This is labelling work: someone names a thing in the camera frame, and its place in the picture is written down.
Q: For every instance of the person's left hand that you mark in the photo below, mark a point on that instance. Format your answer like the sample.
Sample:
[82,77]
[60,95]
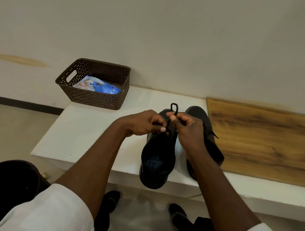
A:
[140,123]

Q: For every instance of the person's right hand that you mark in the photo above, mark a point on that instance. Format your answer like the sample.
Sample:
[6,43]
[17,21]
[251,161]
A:
[190,138]

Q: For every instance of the black leather shoe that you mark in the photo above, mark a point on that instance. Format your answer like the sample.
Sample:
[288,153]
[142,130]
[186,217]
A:
[157,161]
[197,111]

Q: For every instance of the person's left forearm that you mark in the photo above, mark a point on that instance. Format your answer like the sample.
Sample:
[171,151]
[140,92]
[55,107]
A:
[93,166]

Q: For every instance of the person's right forearm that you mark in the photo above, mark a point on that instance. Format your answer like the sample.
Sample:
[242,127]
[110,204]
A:
[221,197]

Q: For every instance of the person's black worn shoe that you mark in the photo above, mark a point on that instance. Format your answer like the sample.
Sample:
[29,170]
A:
[177,211]
[110,200]

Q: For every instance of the person's dark trousers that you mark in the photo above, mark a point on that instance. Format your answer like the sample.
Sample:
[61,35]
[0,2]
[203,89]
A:
[205,223]

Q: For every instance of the person's white shirt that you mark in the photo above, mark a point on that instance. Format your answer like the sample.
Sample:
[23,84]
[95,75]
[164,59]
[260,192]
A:
[52,209]

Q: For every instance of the blue and white plastic packet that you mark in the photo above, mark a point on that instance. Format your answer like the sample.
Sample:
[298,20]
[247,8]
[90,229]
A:
[104,88]

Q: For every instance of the brown perforated plastic basket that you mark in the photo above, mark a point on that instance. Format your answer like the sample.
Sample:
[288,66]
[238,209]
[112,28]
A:
[93,100]

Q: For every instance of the wooden board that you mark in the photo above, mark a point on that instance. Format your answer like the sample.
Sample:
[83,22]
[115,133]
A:
[262,140]

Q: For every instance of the small golden object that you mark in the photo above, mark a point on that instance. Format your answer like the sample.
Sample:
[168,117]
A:
[44,176]

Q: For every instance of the black bucket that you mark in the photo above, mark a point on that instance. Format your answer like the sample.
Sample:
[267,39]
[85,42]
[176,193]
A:
[16,183]

